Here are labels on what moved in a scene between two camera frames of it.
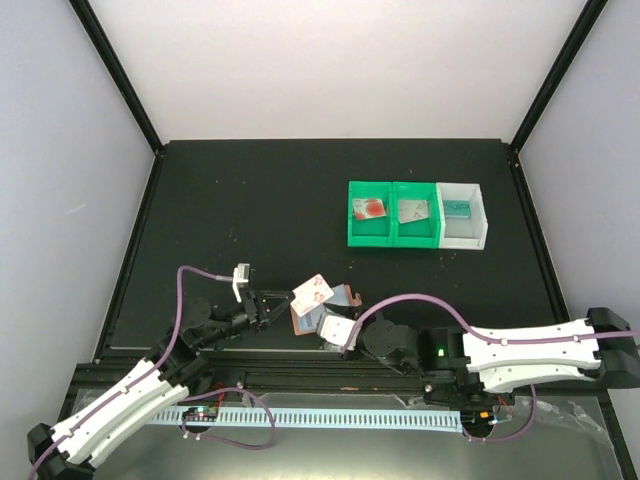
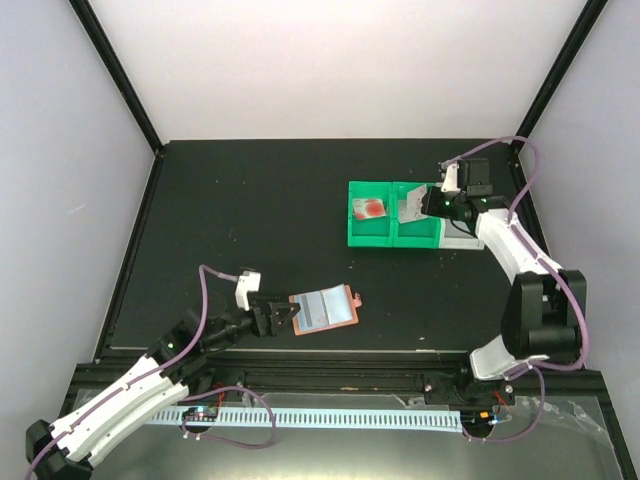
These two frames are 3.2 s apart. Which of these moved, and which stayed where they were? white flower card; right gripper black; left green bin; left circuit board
Moved: white flower card; right gripper black
Stayed: left circuit board; left green bin
